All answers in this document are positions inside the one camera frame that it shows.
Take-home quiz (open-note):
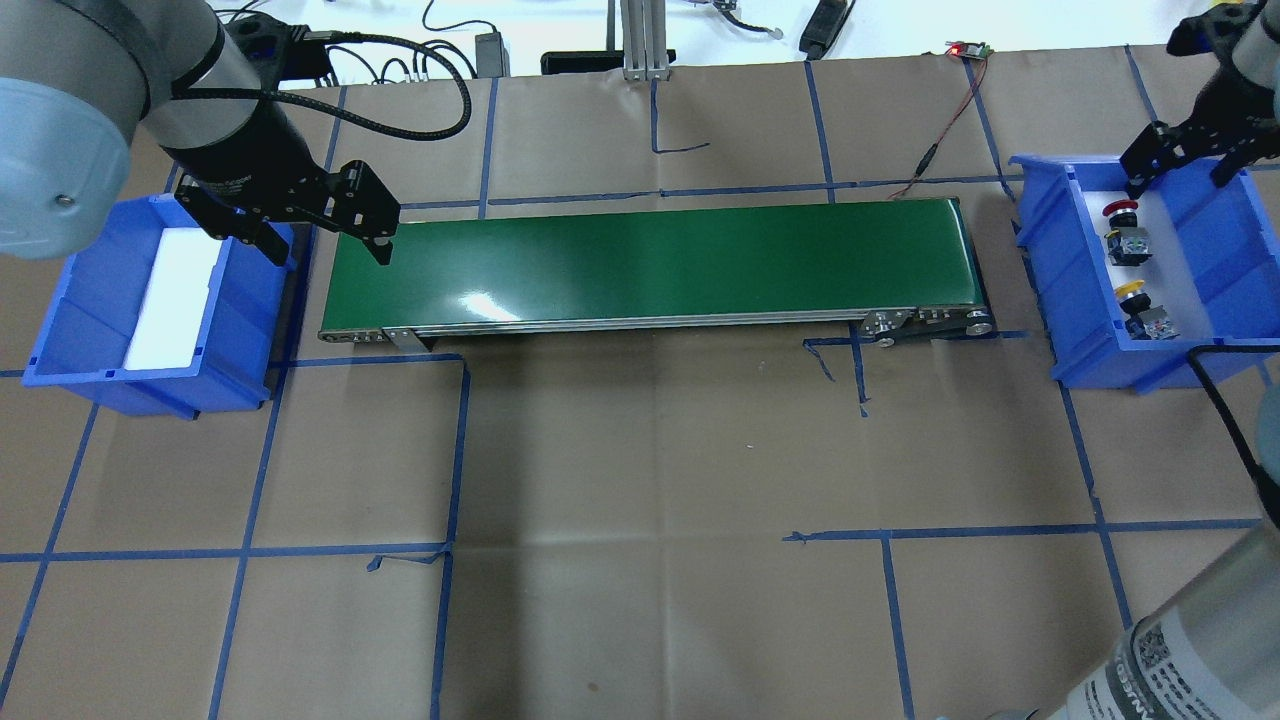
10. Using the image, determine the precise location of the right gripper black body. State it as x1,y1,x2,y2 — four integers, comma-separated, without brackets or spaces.
1120,1,1279,181

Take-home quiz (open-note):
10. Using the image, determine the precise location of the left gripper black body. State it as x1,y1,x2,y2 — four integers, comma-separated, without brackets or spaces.
174,160,401,247

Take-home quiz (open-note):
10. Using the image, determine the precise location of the red mushroom push button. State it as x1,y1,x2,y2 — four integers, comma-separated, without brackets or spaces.
1102,199,1153,266

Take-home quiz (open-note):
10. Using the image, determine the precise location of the yellow mushroom push button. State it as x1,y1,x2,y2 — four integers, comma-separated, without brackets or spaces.
1114,279,1181,341

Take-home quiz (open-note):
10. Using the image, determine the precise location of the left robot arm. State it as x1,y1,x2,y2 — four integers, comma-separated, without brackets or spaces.
1,1,401,265

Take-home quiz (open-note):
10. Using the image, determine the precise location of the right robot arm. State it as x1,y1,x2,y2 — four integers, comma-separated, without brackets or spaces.
218,47,1277,719

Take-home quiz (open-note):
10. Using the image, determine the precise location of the blue plastic bin right side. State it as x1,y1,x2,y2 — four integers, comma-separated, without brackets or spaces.
1012,154,1279,395

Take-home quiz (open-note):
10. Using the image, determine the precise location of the blue plastic bin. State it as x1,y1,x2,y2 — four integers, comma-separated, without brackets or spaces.
1012,154,1279,395
20,193,296,420

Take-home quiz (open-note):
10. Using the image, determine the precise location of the white foam pad left bin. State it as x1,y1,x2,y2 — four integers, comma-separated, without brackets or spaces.
122,227,221,372

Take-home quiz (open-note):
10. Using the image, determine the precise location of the blue plastic bin left side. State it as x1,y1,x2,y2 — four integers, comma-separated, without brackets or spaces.
20,193,296,420

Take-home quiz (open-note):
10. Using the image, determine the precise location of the green conveyor belt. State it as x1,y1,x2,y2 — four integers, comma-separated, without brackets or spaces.
317,199,996,346

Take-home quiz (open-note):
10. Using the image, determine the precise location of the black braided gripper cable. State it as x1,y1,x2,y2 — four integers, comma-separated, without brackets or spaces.
170,29,474,141

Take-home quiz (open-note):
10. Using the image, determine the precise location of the red and black conveyor wire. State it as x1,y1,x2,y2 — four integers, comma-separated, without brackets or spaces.
890,56,991,202

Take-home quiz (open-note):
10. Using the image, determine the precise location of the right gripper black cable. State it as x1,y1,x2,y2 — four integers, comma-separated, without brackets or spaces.
1187,342,1280,501

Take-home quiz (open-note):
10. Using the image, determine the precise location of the aluminium frame post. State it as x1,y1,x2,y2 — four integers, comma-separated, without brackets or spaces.
617,0,671,82

